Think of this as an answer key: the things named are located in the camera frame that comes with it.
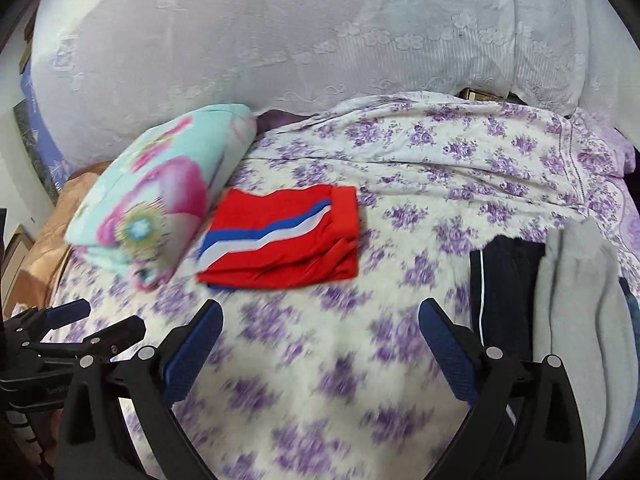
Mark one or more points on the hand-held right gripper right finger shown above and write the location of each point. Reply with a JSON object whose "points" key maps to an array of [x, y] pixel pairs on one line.
{"points": [[447, 355]]}

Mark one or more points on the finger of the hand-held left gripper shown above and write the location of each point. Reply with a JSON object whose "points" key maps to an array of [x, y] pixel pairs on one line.
{"points": [[67, 311], [115, 332]]}

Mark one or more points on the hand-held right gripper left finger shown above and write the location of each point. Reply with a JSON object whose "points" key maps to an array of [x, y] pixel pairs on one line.
{"points": [[192, 355]]}

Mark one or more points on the red pants with striped band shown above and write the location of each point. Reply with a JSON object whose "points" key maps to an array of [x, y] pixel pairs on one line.
{"points": [[300, 260]]}

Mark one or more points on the black pants with white stripe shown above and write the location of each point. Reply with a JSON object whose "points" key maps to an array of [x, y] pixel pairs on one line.
{"points": [[500, 285]]}

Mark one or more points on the grey pants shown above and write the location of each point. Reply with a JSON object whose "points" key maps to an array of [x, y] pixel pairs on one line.
{"points": [[575, 310]]}

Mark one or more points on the tan cloth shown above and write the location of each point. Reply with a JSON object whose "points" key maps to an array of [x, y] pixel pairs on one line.
{"points": [[55, 240]]}

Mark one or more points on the purple floral bedsheet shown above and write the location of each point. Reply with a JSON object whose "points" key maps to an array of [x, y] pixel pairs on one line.
{"points": [[320, 360]]}

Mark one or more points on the turquoise floral folded blanket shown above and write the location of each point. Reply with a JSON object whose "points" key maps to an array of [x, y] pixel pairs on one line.
{"points": [[165, 160]]}

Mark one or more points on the blue jeans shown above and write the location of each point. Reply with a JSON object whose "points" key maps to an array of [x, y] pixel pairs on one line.
{"points": [[631, 310]]}

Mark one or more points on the dark purple cloth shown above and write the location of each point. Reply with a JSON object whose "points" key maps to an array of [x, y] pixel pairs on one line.
{"points": [[282, 120]]}

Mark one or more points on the lilac embroidered sheet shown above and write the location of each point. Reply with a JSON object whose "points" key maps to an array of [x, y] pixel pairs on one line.
{"points": [[620, 170]]}

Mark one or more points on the brown wooden object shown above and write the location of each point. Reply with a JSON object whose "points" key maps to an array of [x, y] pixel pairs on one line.
{"points": [[480, 95]]}

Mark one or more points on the white lace cover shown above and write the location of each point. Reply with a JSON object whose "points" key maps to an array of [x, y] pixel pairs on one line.
{"points": [[300, 35]]}

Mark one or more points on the wooden picture frame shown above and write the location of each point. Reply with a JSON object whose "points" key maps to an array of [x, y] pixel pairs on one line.
{"points": [[15, 260]]}

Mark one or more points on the blue wall poster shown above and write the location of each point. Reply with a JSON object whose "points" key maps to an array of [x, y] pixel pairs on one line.
{"points": [[35, 150]]}

